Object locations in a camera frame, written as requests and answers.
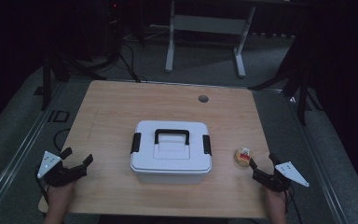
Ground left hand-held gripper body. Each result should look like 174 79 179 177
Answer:
36 150 89 189

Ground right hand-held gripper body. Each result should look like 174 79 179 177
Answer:
251 161 310 193

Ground small round yellow snack cup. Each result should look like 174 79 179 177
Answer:
233 147 254 169

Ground white storage box black handle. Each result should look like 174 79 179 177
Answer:
130 119 213 185

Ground person's left hand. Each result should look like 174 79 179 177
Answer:
45 181 76 210

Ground person's right hand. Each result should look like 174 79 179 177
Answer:
264 187 289 216

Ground black tripod stand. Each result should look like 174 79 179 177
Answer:
41 50 107 112
248 40 324 126

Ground dark equipment rack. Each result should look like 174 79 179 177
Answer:
101 0 127 62

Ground black looped cable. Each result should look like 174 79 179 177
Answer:
52 127 73 153

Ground left hand-held gripper cable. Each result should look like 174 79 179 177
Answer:
34 167 50 204

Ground hand-held gripper cable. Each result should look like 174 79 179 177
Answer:
283 185 303 224
34 167 50 204

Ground right hand-held gripper cable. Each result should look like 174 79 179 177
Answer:
283 185 303 224

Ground grey metal floor rail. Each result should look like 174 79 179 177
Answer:
278 89 353 224
0 81 68 220

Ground black floor cables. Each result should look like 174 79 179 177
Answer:
117 38 148 84

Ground white metal desk frame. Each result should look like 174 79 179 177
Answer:
164 0 257 78

